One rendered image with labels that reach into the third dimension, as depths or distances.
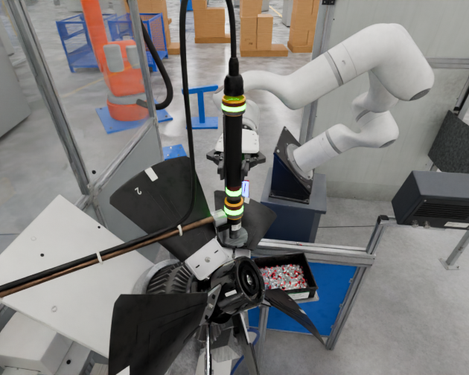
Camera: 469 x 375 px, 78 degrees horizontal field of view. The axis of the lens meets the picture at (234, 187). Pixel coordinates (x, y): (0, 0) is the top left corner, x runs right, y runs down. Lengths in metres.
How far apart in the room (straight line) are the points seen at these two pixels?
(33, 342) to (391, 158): 2.66
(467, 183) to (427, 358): 1.29
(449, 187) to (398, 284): 1.41
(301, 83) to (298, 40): 8.03
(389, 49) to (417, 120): 1.98
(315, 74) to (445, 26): 1.86
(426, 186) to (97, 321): 1.03
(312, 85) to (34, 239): 0.72
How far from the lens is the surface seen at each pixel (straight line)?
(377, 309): 2.30
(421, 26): 2.51
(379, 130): 1.24
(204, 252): 0.72
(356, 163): 2.80
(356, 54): 0.77
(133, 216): 0.70
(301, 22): 8.71
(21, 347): 1.09
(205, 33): 9.83
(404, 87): 0.89
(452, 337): 2.41
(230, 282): 0.68
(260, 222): 0.92
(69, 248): 0.79
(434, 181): 1.17
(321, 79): 0.76
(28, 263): 0.75
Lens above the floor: 1.81
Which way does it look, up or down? 37 degrees down
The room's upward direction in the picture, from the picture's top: straight up
